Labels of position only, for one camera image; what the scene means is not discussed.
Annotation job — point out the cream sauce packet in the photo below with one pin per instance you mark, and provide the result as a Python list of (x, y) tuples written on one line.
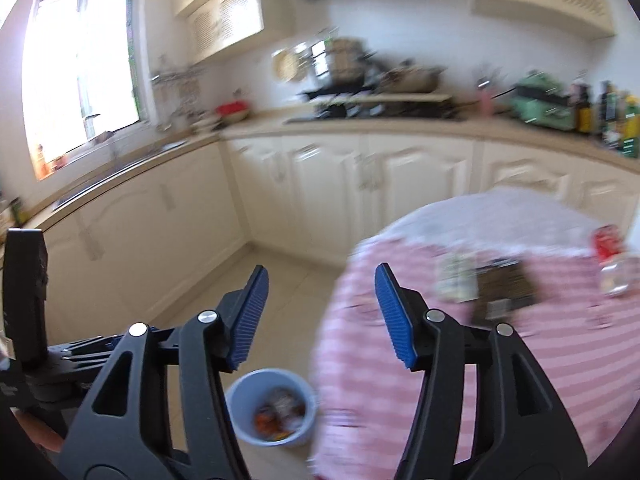
[(456, 277)]

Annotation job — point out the black gold snack wrapper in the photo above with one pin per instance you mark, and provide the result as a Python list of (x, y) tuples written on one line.
[(502, 289)]

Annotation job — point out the steel wok pan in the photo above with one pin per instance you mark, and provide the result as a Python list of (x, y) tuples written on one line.
[(410, 78)]

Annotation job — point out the red bowl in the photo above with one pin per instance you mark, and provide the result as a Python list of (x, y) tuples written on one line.
[(234, 111)]

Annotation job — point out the dark condiment bottle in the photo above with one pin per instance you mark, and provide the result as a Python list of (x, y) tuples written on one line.
[(607, 122)]

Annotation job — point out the green yellow bottle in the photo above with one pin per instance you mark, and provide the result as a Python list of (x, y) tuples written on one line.
[(631, 128)]

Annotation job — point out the blue trash bin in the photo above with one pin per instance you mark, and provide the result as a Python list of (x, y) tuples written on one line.
[(272, 407)]

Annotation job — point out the hanging utensil rack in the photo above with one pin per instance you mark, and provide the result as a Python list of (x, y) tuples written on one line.
[(177, 93)]

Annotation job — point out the steel stock pot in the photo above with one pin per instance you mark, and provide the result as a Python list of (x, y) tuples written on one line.
[(336, 62)]

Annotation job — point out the dark soy sauce bottle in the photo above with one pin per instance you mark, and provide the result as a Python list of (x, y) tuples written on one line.
[(582, 109)]

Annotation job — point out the kitchen window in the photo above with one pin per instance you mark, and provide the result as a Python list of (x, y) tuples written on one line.
[(80, 77)]

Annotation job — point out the black gas stove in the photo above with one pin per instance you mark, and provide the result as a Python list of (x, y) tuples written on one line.
[(366, 104)]

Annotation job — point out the pink utensil cup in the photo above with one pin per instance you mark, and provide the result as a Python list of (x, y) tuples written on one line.
[(485, 78)]

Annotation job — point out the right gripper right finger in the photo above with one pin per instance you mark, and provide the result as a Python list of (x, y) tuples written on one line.
[(521, 428)]

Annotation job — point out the red cola can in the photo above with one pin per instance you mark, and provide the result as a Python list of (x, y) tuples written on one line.
[(613, 261)]

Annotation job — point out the green electric cooker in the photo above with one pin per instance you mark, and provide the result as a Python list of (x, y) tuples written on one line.
[(540, 100)]

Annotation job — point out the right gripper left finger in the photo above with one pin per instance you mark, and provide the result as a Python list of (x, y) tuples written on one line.
[(157, 409)]

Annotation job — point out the cream kitchen cabinets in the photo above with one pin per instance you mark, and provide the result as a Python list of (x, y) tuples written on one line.
[(134, 247)]

